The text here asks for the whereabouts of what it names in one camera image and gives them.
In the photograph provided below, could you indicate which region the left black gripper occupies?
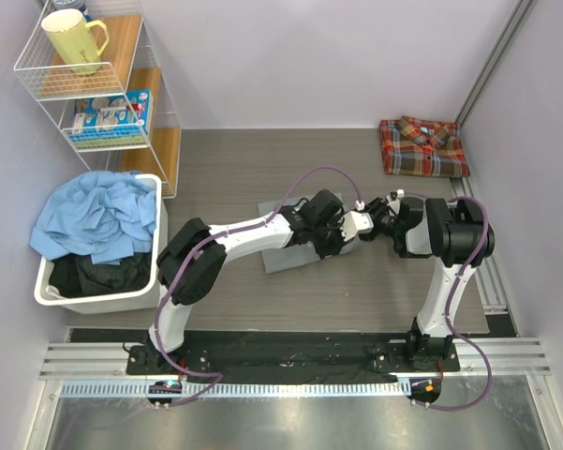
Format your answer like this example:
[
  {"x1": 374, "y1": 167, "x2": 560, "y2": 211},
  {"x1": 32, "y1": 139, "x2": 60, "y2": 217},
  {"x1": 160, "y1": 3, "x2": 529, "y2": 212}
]
[{"x1": 311, "y1": 214, "x2": 354, "y2": 261}]

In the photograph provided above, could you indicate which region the grey long sleeve shirt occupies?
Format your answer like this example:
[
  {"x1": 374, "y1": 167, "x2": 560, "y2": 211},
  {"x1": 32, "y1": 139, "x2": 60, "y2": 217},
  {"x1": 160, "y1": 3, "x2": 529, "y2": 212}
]
[{"x1": 258, "y1": 195, "x2": 362, "y2": 275}]

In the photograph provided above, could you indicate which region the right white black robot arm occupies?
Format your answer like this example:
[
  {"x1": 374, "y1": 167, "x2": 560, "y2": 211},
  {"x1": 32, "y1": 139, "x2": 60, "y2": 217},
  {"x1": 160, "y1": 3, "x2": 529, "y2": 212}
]
[{"x1": 361, "y1": 192, "x2": 496, "y2": 373}]

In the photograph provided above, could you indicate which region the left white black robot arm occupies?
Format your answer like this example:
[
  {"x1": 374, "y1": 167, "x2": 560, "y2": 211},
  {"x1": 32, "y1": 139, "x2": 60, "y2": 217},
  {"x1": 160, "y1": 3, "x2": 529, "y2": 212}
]
[{"x1": 147, "y1": 189, "x2": 355, "y2": 378}]

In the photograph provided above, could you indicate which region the folded plaid shirt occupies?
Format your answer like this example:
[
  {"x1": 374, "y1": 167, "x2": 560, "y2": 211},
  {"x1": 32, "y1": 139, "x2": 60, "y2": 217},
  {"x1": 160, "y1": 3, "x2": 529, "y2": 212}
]
[{"x1": 378, "y1": 115, "x2": 470, "y2": 178}]

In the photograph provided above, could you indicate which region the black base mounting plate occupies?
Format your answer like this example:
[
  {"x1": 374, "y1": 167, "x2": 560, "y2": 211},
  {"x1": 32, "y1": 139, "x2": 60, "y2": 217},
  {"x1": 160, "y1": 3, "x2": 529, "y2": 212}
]
[{"x1": 125, "y1": 329, "x2": 461, "y2": 386}]

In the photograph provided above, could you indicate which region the white plastic laundry bin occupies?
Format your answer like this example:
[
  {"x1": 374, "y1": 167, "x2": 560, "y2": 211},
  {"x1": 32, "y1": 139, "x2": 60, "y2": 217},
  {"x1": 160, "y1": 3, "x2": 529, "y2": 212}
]
[{"x1": 34, "y1": 172, "x2": 169, "y2": 314}]

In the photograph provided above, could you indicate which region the light blue shirt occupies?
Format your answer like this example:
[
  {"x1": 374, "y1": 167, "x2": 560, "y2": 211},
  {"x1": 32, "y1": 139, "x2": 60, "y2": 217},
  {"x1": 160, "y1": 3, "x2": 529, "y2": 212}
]
[{"x1": 30, "y1": 171, "x2": 160, "y2": 265}]

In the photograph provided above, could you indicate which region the blue picture box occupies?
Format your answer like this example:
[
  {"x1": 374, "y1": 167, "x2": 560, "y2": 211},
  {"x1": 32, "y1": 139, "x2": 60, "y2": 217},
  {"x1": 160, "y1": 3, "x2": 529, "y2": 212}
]
[{"x1": 66, "y1": 90, "x2": 154, "y2": 149}]

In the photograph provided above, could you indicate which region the black garment in bin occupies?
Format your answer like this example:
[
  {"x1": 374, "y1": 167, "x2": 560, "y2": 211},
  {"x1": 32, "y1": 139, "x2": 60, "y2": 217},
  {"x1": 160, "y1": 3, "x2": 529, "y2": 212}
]
[{"x1": 49, "y1": 253, "x2": 152, "y2": 298}]

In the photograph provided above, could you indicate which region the yellow mug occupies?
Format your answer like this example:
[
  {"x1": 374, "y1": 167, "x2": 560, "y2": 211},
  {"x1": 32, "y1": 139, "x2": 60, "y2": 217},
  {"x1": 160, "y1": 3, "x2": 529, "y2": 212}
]
[{"x1": 40, "y1": 8, "x2": 110, "y2": 76}]

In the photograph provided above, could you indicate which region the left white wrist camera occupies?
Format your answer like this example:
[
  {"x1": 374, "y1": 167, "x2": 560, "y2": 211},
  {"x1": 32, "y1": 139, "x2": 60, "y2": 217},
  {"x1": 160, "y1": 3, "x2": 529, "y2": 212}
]
[{"x1": 339, "y1": 200, "x2": 374, "y2": 242}]

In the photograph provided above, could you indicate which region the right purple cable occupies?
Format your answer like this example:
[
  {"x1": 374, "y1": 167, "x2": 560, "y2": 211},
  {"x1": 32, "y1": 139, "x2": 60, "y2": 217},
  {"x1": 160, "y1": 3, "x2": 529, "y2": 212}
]
[{"x1": 402, "y1": 194, "x2": 496, "y2": 413}]

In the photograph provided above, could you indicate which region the purple cable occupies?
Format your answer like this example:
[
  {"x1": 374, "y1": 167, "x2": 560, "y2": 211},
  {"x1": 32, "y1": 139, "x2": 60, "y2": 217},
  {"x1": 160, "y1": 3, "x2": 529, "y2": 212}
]
[
  {"x1": 149, "y1": 166, "x2": 366, "y2": 409},
  {"x1": 402, "y1": 194, "x2": 496, "y2": 413}
]

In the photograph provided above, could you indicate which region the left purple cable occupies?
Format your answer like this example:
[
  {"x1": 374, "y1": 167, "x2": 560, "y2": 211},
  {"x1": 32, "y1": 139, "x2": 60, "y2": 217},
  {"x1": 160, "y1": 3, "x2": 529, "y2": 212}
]
[{"x1": 149, "y1": 166, "x2": 366, "y2": 409}]

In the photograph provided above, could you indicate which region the aluminium rail frame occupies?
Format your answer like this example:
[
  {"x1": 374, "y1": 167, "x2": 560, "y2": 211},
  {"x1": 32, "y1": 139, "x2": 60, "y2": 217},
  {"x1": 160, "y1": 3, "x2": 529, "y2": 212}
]
[{"x1": 22, "y1": 180, "x2": 563, "y2": 450}]

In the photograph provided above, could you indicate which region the aluminium corner post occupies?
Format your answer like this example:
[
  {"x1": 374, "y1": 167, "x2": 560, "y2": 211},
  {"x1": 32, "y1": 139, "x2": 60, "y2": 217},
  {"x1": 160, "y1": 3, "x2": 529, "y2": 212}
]
[{"x1": 455, "y1": 0, "x2": 537, "y2": 128}]

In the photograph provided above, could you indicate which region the white wire shelf rack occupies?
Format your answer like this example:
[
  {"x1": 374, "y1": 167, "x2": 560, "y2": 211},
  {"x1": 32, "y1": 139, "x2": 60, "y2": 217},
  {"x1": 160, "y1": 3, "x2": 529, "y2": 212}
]
[{"x1": 14, "y1": 1, "x2": 182, "y2": 199}]

